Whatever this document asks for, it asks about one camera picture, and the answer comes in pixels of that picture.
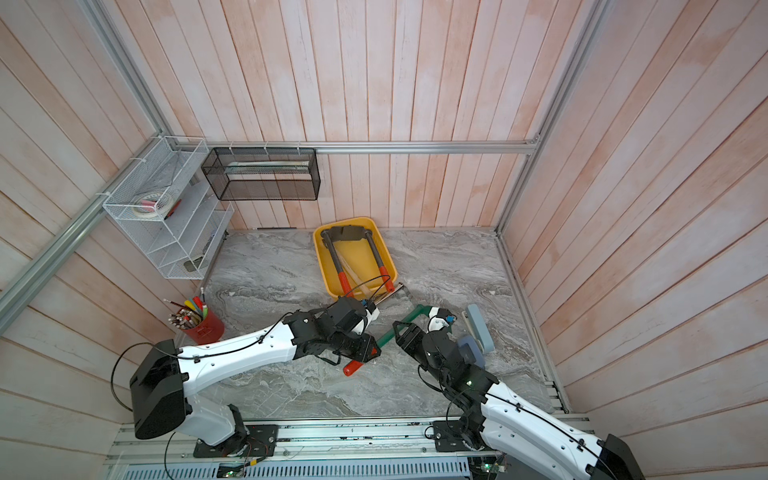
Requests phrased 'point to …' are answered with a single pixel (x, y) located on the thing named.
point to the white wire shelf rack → (183, 244)
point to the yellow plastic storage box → (353, 260)
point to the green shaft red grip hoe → (410, 320)
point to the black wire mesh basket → (264, 173)
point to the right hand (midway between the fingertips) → (396, 326)
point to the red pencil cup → (198, 329)
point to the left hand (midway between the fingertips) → (374, 356)
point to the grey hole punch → (478, 328)
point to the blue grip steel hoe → (393, 291)
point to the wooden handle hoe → (362, 286)
